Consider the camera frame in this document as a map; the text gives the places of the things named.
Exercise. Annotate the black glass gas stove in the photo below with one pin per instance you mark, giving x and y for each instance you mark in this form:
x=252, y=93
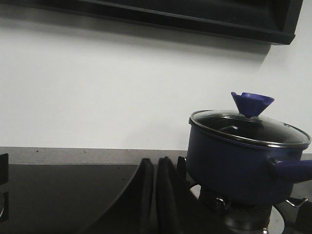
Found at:
x=64, y=198

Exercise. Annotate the burner with pot support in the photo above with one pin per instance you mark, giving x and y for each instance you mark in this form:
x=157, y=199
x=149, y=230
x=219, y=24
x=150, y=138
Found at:
x=4, y=195
x=293, y=216

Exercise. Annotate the left burner with pot support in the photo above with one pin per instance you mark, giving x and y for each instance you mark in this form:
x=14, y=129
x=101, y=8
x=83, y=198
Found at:
x=4, y=195

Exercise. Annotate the dark blue cooking pot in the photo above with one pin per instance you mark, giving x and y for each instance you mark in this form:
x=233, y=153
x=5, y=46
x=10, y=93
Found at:
x=244, y=173

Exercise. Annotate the right burner with pot support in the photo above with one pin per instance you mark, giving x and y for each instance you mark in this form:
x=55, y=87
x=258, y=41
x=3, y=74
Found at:
x=293, y=216

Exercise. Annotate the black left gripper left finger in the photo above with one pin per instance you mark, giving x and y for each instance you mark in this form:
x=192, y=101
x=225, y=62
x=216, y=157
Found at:
x=131, y=212

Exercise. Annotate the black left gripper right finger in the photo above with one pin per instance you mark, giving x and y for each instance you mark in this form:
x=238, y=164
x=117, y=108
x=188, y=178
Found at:
x=178, y=210

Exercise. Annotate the glass lid with blue knob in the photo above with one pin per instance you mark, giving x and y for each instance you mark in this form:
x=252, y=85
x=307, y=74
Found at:
x=246, y=124

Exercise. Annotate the black range hood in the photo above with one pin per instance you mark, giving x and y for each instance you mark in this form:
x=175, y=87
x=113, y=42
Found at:
x=268, y=21

